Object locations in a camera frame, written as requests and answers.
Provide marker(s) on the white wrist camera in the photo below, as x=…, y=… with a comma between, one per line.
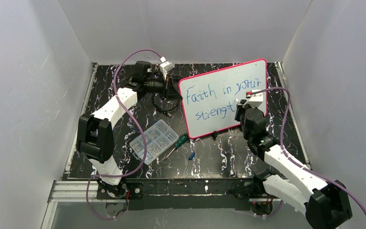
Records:
x=165, y=67
x=254, y=98

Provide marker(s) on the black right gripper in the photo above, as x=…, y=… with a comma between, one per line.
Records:
x=240, y=111

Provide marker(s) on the black whiteboard clip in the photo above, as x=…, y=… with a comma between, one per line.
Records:
x=215, y=135

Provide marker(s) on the blue marker cap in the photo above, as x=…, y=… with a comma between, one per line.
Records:
x=192, y=156

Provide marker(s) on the green handled screwdriver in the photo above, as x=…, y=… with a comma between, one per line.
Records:
x=181, y=140

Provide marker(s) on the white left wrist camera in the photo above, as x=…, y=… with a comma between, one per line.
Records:
x=165, y=67

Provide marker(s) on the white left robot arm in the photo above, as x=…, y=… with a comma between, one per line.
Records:
x=95, y=137

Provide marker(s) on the pink framed whiteboard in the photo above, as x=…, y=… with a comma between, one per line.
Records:
x=209, y=98

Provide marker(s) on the clear plastic screw box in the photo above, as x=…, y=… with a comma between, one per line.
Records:
x=159, y=138

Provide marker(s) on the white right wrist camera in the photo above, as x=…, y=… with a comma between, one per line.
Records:
x=254, y=98

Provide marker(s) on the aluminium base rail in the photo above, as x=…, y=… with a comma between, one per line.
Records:
x=158, y=193

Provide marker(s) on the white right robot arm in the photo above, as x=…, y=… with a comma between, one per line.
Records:
x=324, y=205

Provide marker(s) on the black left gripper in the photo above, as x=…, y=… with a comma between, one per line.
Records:
x=167, y=88

